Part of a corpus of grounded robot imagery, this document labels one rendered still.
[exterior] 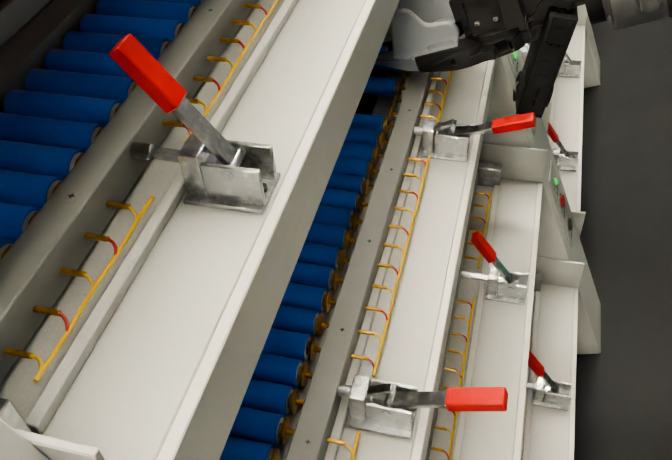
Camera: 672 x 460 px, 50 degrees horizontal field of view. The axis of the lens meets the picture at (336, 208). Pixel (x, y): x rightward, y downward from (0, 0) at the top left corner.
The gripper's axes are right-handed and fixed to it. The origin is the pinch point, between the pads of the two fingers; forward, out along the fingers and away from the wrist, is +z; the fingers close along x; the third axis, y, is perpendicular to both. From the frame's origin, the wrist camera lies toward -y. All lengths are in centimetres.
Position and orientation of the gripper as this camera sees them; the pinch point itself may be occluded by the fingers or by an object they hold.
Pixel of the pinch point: (387, 56)
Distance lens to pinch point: 71.3
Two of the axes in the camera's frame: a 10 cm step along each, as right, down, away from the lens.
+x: -2.2, 6.8, -7.0
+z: -8.9, 1.5, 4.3
